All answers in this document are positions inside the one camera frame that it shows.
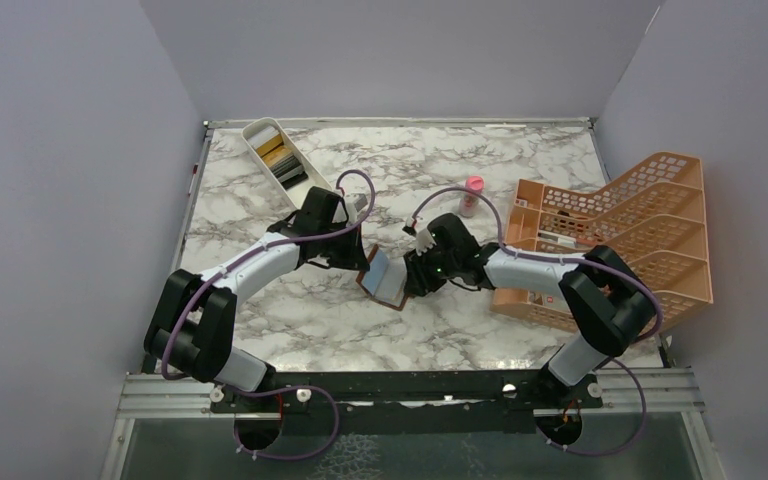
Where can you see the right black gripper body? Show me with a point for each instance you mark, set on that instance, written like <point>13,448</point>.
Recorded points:
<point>432,268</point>

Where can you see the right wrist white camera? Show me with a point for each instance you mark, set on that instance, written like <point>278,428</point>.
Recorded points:
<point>424,241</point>

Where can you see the stack of credit cards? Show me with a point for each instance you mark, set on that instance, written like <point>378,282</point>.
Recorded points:
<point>278,157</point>

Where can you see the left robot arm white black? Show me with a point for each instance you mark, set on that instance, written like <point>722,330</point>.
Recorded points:
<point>192,329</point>

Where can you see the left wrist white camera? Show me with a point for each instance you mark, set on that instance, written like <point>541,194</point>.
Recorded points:
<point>355,204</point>

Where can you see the brown leather card holder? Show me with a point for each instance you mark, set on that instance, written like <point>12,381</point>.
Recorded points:
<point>384,282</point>

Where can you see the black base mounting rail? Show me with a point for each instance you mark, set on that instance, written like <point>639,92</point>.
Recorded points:
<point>319,404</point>

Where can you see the wrist white camera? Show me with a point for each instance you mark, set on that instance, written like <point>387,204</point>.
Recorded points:
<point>355,204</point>
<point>424,241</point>

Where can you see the pink small bottle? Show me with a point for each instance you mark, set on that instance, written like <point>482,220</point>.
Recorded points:
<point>470,202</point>

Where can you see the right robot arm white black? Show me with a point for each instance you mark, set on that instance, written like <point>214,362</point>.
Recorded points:
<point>609,304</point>

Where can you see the white oblong plastic tray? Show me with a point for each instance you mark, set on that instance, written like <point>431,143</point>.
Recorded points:
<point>294,196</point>

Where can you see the orange plastic file organizer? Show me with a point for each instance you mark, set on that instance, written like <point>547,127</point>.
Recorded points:
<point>653,216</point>

